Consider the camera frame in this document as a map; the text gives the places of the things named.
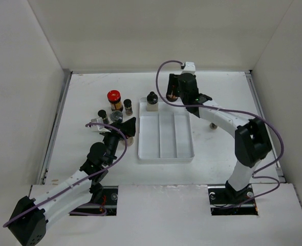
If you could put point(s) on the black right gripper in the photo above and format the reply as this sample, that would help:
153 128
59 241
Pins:
174 80

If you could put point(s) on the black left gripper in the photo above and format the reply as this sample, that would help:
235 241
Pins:
127 128

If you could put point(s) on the white powder black cap bottle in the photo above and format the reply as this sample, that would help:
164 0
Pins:
152 102

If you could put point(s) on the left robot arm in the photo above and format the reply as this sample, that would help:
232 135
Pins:
32 217

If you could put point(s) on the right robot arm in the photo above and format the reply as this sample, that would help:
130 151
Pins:
251 139

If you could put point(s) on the clear lid pepper grinder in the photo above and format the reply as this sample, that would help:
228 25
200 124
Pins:
116 116

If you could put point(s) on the black knob cap bottle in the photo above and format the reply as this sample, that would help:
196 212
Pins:
130 141

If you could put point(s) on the small black lid spice bottle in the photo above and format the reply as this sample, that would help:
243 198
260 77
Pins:
128 107

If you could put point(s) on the red lid chili sauce jar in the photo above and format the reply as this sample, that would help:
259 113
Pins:
114 98

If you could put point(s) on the white plastic organizer tray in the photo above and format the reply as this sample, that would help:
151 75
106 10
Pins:
165 135

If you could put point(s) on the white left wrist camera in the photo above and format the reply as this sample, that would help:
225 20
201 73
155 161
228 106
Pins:
98 128

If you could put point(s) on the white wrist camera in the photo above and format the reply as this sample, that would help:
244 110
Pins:
98 128
188 67

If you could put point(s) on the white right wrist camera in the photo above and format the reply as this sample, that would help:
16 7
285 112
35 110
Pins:
188 67

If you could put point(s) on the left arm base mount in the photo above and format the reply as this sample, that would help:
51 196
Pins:
104 204

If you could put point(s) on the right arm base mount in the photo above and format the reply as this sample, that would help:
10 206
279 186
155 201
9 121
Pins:
225 202

